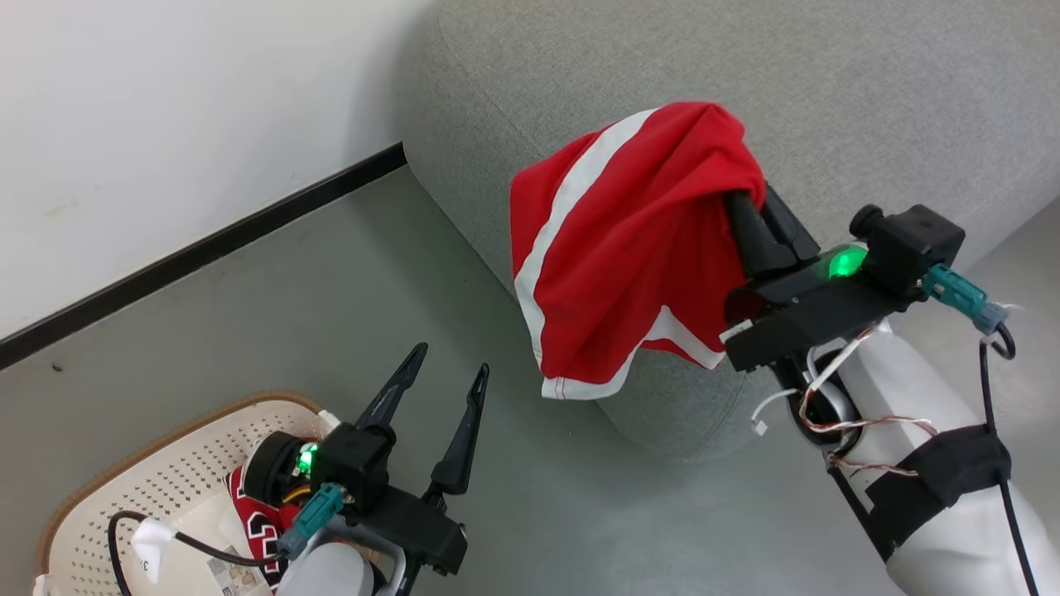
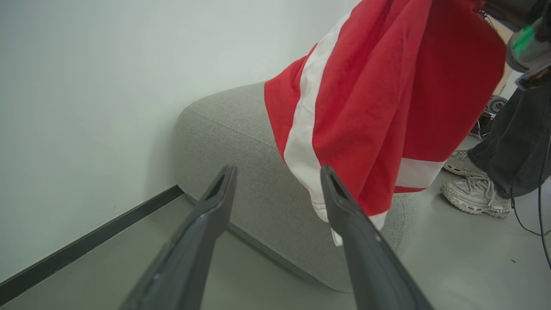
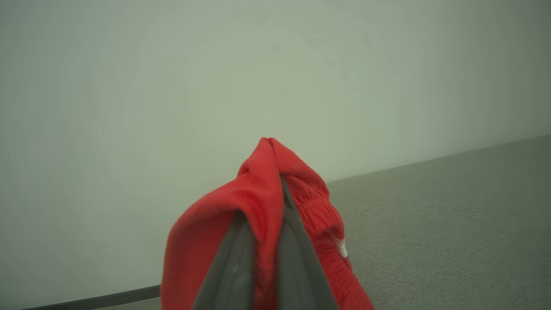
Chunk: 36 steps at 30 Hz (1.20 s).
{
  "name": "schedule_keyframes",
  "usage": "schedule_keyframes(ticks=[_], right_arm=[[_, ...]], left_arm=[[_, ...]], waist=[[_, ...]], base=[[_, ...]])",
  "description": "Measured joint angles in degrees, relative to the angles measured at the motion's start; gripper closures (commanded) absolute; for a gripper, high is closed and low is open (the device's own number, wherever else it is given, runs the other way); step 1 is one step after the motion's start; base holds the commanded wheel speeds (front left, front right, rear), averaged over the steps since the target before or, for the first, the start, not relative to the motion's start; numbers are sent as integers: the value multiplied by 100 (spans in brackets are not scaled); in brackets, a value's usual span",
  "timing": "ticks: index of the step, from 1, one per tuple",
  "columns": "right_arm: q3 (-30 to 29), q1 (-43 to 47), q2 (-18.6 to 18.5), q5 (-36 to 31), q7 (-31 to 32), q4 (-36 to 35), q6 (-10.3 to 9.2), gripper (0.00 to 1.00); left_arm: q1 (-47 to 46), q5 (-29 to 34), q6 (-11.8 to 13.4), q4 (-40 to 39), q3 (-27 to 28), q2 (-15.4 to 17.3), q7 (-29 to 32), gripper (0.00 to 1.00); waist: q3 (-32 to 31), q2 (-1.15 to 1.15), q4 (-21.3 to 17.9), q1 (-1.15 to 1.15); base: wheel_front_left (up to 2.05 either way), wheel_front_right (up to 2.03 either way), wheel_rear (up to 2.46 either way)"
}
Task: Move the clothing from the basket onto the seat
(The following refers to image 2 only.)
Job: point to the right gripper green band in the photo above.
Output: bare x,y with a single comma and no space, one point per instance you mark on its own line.
531,54

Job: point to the dark grey trousers of person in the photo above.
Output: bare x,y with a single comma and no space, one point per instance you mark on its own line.
521,142

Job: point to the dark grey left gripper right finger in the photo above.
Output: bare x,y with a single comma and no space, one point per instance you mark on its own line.
366,258

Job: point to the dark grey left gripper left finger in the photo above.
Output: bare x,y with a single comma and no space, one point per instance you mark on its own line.
193,254

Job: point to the red and white garment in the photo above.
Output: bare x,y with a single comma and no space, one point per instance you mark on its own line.
366,107

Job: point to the white sneaker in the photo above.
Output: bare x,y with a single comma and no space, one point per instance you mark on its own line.
460,163
473,196

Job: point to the black baseboard strip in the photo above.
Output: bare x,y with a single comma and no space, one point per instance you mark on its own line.
86,245

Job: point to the grey fabric sofa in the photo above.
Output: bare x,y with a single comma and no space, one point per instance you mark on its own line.
241,142

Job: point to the grey rubber cart wheel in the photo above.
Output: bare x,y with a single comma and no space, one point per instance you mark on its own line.
497,104

